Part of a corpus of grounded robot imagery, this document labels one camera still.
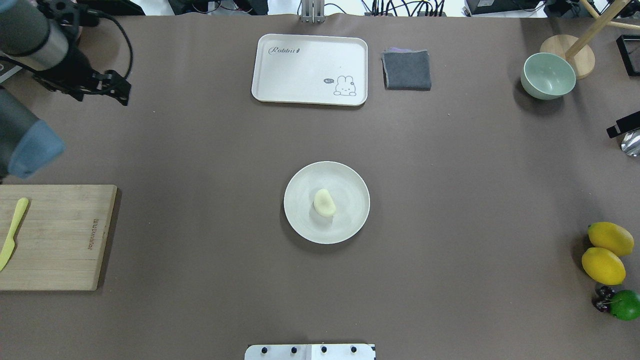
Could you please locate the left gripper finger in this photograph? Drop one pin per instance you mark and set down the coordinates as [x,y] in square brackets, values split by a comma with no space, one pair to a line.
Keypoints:
[116,86]

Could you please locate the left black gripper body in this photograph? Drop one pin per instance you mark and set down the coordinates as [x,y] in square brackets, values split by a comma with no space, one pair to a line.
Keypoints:
[75,66]

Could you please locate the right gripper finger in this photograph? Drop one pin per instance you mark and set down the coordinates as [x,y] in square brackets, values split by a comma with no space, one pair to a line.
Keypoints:
[626,124]

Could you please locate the white steamed bun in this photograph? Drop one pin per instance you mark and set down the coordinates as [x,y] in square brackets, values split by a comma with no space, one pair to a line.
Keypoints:
[323,203]

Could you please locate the cream round plate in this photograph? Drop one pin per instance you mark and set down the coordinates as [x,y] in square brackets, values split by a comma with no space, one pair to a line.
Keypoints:
[348,192]

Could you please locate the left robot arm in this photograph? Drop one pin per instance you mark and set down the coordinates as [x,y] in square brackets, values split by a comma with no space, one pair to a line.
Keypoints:
[41,37]

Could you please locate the black wine glass tray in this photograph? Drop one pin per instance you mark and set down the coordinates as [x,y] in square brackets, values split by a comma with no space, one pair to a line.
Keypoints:
[629,49]

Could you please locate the cream rectangular tray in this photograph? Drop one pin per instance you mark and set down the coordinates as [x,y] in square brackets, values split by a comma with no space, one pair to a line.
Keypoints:
[311,69]

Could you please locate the metal ice scoop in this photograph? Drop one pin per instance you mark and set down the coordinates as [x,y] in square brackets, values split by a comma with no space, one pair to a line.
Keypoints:
[630,144]

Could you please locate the mint green bowl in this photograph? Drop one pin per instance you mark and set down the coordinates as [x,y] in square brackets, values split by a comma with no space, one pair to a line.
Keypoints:
[546,76]

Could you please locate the yellow lemon far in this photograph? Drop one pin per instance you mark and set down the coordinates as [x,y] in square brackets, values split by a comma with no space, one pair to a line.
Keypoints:
[611,236]

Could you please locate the yellow lemon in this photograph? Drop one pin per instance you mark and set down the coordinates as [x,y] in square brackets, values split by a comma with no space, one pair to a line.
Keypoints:
[611,236]
[603,266]

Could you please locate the yellow lemon near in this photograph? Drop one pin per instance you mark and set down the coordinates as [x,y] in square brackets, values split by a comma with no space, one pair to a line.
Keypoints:
[603,266]

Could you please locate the wooden cutting board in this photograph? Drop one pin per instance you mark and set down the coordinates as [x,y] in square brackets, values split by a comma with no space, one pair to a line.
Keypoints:
[60,241]

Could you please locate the dark small fruit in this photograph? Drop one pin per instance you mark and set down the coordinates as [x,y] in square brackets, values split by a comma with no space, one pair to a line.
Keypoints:
[603,297]

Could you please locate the green lime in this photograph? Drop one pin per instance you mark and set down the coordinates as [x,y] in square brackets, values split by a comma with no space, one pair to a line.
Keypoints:
[625,305]

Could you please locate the yellow plastic knife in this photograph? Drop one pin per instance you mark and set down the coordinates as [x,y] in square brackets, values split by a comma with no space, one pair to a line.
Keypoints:
[9,244]

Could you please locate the grey folded cloth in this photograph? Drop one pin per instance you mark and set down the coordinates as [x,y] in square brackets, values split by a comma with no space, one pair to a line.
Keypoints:
[406,70]

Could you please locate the aluminium frame post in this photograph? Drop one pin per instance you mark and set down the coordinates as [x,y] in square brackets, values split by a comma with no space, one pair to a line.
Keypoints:
[312,11]

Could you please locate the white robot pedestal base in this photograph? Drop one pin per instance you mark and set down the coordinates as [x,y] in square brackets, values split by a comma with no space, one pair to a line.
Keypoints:
[312,351]

